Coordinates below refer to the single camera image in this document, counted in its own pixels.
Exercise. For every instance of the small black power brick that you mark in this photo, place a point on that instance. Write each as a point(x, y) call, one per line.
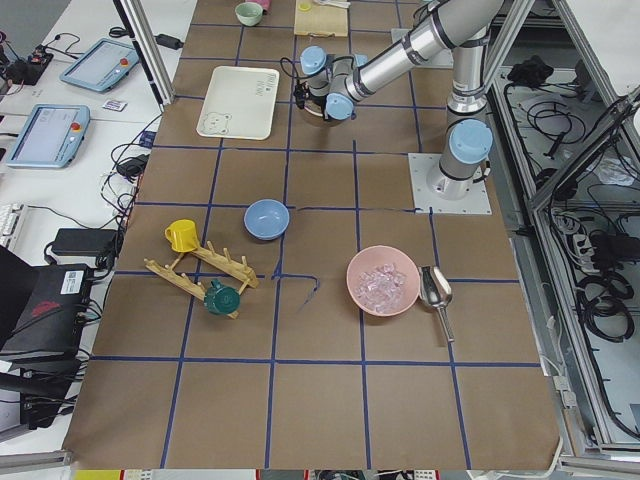
point(168, 41)

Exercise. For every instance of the wooden cutting board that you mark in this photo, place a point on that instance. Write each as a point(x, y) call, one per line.
point(314, 19)

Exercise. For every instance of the white round plate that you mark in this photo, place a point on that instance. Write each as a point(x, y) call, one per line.
point(312, 115)

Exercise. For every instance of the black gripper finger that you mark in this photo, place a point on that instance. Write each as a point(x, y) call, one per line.
point(299, 94)

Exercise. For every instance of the pink bowl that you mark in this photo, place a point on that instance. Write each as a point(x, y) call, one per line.
point(369, 259)

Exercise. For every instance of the yellow mug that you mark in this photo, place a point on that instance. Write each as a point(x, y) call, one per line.
point(182, 235)

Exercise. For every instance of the black power adapter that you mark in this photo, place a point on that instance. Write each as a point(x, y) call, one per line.
point(82, 243)

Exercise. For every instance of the aluminium frame post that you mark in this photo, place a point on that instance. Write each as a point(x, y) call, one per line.
point(135, 22)

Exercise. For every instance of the upper blue teach pendant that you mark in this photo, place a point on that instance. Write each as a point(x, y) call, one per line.
point(102, 66)

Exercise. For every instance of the blue bowl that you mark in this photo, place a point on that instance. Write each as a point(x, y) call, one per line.
point(266, 219)

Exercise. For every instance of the blue teach pendant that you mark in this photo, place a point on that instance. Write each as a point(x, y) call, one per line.
point(102, 66)
point(51, 137)

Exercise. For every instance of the black computer box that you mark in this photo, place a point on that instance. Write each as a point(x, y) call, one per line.
point(40, 308)

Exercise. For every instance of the dark green mug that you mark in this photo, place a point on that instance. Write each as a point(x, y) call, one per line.
point(221, 299)

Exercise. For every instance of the black cloth bundle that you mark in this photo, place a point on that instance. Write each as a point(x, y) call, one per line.
point(532, 72)

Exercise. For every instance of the metal scoop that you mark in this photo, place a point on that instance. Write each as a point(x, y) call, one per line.
point(436, 293)

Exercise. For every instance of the brown paper table cover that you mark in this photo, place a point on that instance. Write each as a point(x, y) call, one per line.
point(299, 376)

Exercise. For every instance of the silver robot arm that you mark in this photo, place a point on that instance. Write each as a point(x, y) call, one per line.
point(330, 86)

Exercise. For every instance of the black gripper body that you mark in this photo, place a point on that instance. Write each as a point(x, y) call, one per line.
point(314, 106)

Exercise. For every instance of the white keyboard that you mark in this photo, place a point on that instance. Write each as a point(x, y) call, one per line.
point(12, 216)

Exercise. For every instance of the lower blue teach pendant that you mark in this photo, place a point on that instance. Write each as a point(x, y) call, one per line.
point(51, 137)

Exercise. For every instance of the clear ice cubes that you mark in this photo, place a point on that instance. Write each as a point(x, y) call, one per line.
point(382, 289)

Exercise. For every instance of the cream bear tray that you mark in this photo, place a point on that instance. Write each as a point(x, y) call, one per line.
point(239, 103)

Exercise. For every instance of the light green cup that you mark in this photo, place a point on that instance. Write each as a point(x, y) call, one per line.
point(249, 13)

